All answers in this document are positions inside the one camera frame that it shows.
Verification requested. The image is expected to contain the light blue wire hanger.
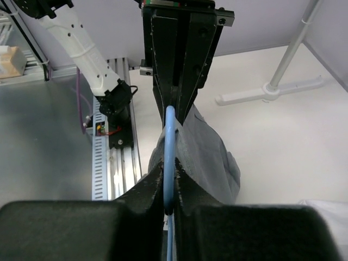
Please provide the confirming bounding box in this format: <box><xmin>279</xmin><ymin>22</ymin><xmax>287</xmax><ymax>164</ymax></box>
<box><xmin>163</xmin><ymin>106</ymin><xmax>176</xmax><ymax>260</ymax></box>

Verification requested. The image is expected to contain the white slotted cable duct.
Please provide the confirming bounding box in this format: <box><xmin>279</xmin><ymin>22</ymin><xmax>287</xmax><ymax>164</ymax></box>
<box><xmin>92</xmin><ymin>98</ymin><xmax>108</xmax><ymax>201</ymax></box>

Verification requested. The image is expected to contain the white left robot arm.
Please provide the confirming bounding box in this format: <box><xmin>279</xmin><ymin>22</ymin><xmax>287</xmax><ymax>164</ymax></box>
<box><xmin>16</xmin><ymin>1</ymin><xmax>235</xmax><ymax>126</ymax></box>

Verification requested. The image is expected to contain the white hanging shirt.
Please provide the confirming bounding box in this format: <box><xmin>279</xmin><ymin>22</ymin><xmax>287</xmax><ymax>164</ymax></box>
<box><xmin>299</xmin><ymin>200</ymin><xmax>347</xmax><ymax>260</ymax></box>

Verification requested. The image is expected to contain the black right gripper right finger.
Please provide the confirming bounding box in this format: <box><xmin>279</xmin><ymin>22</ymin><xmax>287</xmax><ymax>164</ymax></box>
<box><xmin>175</xmin><ymin>163</ymin><xmax>343</xmax><ymax>260</ymax></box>

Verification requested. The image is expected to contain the white metal clothes rack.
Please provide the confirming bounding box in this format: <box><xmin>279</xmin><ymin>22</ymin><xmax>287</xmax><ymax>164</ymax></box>
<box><xmin>215</xmin><ymin>0</ymin><xmax>327</xmax><ymax>106</ymax></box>

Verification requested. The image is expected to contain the grey button-up shirt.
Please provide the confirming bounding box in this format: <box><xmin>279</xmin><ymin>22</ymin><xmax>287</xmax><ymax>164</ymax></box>
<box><xmin>148</xmin><ymin>104</ymin><xmax>241</xmax><ymax>204</ymax></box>

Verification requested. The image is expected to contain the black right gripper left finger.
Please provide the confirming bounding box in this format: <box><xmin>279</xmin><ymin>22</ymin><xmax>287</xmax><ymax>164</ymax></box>
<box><xmin>1</xmin><ymin>164</ymin><xmax>164</xmax><ymax>260</ymax></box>

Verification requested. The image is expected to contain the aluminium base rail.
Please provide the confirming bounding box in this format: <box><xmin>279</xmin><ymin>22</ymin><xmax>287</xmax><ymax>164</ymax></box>
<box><xmin>103</xmin><ymin>57</ymin><xmax>144</xmax><ymax>201</ymax></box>

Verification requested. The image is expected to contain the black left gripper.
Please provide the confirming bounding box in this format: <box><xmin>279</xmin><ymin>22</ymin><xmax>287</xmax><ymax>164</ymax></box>
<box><xmin>139</xmin><ymin>1</ymin><xmax>234</xmax><ymax>126</ymax></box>

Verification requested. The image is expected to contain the cardboard box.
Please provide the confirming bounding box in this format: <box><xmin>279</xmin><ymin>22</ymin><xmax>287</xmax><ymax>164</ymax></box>
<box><xmin>1</xmin><ymin>45</ymin><xmax>27</xmax><ymax>79</ymax></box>

